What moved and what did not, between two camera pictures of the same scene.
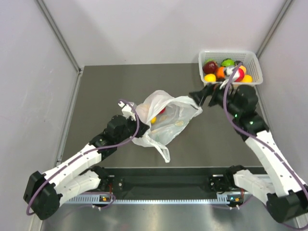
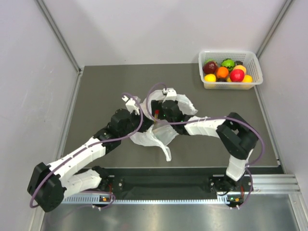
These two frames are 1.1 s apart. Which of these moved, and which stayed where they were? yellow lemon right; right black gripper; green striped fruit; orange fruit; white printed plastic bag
Moved: right black gripper; white printed plastic bag
Stayed: orange fruit; yellow lemon right; green striped fruit
